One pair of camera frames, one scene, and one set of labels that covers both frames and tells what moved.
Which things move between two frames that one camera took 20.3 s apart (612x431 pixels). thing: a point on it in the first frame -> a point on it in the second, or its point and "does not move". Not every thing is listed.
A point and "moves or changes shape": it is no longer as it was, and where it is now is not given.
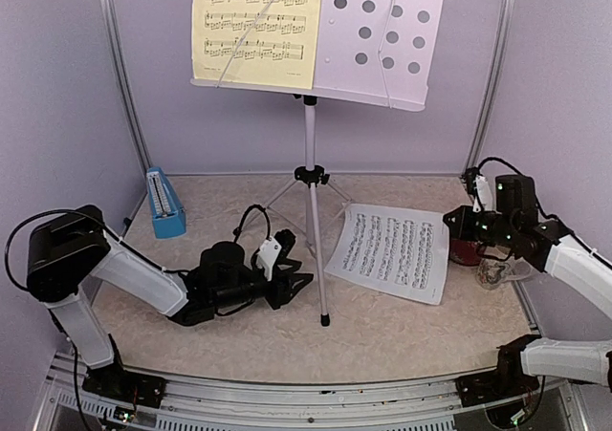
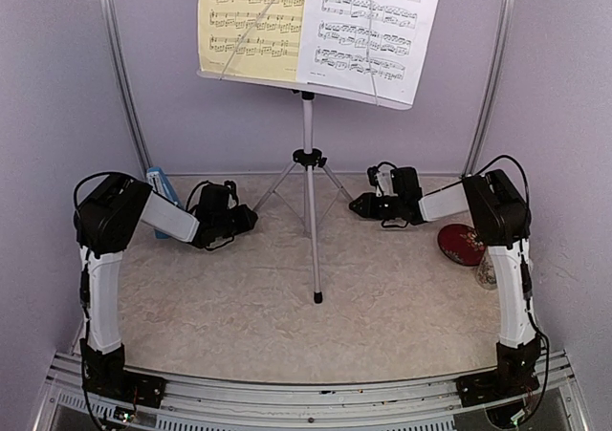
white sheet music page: (404, 251) -> (368, 32)
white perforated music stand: (382, 42) moves or changes shape
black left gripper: (284, 280) -> (247, 222)
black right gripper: (462, 231) -> (368, 209)
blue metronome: (168, 214) does not move
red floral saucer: (464, 251) does not move
